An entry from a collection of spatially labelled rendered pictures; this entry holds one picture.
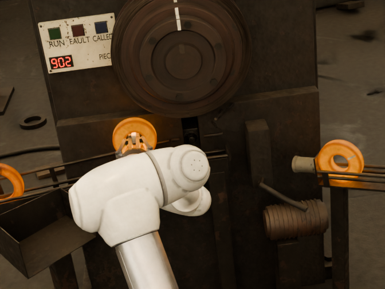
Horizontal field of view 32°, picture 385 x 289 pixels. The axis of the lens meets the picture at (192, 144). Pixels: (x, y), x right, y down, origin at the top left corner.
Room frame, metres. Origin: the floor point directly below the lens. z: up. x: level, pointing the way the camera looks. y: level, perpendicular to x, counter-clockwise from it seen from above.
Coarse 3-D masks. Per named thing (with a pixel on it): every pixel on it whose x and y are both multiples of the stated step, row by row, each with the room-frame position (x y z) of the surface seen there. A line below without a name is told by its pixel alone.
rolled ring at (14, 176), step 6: (0, 168) 2.17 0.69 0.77; (6, 168) 2.18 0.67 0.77; (12, 168) 2.19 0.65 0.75; (0, 174) 2.17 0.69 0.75; (6, 174) 2.17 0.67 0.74; (12, 174) 2.17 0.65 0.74; (18, 174) 2.19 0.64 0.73; (12, 180) 2.17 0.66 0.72; (18, 180) 2.17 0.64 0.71; (18, 186) 2.17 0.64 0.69; (18, 192) 2.17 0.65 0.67; (6, 198) 2.19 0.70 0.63
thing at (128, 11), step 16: (144, 0) 2.16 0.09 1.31; (224, 0) 2.16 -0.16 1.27; (128, 16) 2.16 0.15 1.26; (240, 16) 2.16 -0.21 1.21; (240, 32) 2.16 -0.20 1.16; (112, 48) 2.16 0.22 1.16; (112, 64) 2.16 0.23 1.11; (240, 80) 2.16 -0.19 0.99; (224, 96) 2.16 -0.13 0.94; (160, 112) 2.16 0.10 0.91; (176, 112) 2.16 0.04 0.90; (192, 112) 2.16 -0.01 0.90
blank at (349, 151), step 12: (336, 144) 2.02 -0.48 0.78; (348, 144) 2.01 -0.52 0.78; (324, 156) 2.05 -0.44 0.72; (348, 156) 2.00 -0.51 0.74; (360, 156) 1.99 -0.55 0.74; (324, 168) 2.05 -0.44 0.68; (336, 168) 2.04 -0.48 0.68; (348, 168) 2.00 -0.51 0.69; (360, 168) 1.97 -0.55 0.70; (336, 180) 2.02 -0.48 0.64
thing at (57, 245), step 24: (0, 216) 1.93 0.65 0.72; (24, 216) 1.98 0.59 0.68; (48, 216) 2.03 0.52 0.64; (72, 216) 2.02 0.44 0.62; (0, 240) 1.88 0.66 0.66; (24, 240) 1.96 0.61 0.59; (48, 240) 1.93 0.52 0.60; (72, 240) 1.91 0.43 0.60; (24, 264) 1.75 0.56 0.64; (48, 264) 1.80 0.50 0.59; (72, 288) 1.90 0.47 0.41
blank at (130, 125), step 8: (128, 120) 2.15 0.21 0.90; (136, 120) 2.14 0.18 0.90; (144, 120) 2.16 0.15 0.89; (120, 128) 2.14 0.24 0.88; (128, 128) 2.14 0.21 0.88; (136, 128) 2.14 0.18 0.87; (144, 128) 2.14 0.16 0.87; (152, 128) 2.15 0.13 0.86; (120, 136) 2.14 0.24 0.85; (144, 136) 2.14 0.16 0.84; (152, 136) 2.14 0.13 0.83; (152, 144) 2.15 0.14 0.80
